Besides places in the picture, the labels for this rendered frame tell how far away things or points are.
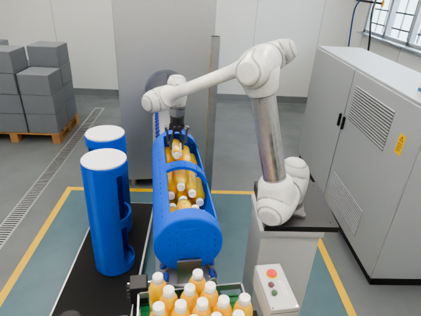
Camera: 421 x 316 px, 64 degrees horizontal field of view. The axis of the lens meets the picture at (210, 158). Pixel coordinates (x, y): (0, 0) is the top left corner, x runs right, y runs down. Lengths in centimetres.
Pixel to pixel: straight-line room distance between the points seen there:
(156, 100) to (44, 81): 323
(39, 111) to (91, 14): 228
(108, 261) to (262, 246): 119
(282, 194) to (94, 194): 121
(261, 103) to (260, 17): 504
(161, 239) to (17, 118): 389
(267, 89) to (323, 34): 537
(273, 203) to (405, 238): 156
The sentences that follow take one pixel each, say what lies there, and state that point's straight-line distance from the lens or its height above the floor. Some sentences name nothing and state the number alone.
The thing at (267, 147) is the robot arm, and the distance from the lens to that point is 137.
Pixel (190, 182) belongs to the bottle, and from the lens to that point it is 170.
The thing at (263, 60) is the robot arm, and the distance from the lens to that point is 123.
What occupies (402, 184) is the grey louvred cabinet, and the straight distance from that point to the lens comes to 254.
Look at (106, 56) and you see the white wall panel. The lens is 653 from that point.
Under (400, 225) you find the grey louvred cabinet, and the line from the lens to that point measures 273.
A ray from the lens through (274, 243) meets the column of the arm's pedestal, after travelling 175.
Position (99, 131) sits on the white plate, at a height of 104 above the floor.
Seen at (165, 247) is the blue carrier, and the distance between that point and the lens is 141.
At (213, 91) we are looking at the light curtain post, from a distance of 261.
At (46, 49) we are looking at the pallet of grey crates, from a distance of 503.
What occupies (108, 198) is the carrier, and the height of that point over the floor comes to 83.
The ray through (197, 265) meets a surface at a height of 103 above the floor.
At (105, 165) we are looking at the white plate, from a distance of 212.
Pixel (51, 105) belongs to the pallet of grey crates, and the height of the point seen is 54.
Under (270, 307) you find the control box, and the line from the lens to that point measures 124.
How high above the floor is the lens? 206
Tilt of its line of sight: 28 degrees down
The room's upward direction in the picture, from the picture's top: 3 degrees clockwise
